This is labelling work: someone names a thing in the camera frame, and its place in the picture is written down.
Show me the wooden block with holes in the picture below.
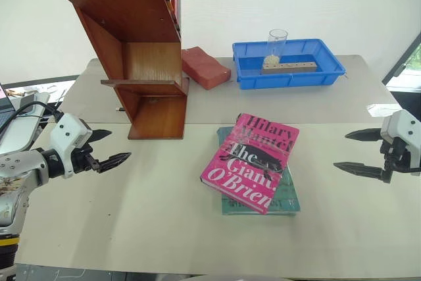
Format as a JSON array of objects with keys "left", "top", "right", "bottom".
[{"left": 260, "top": 61, "right": 318, "bottom": 76}]

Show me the blue plastic bin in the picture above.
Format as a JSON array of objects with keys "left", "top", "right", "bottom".
[{"left": 232, "top": 38, "right": 347, "bottom": 91}]

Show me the open laptop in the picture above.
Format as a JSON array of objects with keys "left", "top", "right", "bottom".
[{"left": 0, "top": 82, "right": 18, "bottom": 130}]

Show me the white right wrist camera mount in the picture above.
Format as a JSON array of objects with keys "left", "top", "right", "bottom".
[{"left": 380, "top": 109, "right": 421, "bottom": 164}]

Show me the clear plastic cup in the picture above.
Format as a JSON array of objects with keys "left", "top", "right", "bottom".
[{"left": 266, "top": 28, "right": 289, "bottom": 66}]

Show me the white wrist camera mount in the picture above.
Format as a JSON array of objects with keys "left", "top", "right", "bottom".
[
  {"left": 380, "top": 109, "right": 421, "bottom": 164},
  {"left": 49, "top": 113, "right": 94, "bottom": 180}
]

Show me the brown wooden bookshelf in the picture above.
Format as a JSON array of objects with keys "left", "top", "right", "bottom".
[{"left": 47, "top": 0, "right": 191, "bottom": 140}]

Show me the teal hardcover book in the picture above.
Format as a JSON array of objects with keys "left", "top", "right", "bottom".
[{"left": 216, "top": 126, "right": 301, "bottom": 217}]

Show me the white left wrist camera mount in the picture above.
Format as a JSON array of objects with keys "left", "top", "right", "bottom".
[{"left": 49, "top": 113, "right": 94, "bottom": 180}]

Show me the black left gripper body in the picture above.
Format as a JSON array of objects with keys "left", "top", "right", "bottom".
[{"left": 70, "top": 141, "right": 101, "bottom": 174}]

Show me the red brick block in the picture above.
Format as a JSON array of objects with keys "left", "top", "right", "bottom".
[{"left": 181, "top": 46, "right": 232, "bottom": 91}]

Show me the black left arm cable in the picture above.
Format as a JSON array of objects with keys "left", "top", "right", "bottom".
[{"left": 0, "top": 101, "right": 64, "bottom": 130}]

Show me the pink hardcover book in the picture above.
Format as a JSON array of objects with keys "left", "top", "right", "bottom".
[{"left": 199, "top": 113, "right": 301, "bottom": 216}]

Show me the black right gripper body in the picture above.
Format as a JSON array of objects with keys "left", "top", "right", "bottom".
[{"left": 380, "top": 136, "right": 421, "bottom": 176}]

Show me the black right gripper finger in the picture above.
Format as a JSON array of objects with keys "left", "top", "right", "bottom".
[
  {"left": 332, "top": 161, "right": 393, "bottom": 185},
  {"left": 344, "top": 128, "right": 383, "bottom": 143}
]

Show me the white side table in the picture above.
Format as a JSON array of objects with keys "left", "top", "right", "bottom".
[{"left": 0, "top": 91, "right": 53, "bottom": 156}]

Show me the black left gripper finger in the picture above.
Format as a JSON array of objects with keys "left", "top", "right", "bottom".
[
  {"left": 97, "top": 152, "right": 132, "bottom": 174},
  {"left": 89, "top": 129, "right": 113, "bottom": 145}
]

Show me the dark window frame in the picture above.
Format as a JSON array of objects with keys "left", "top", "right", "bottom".
[{"left": 381, "top": 30, "right": 421, "bottom": 121}]

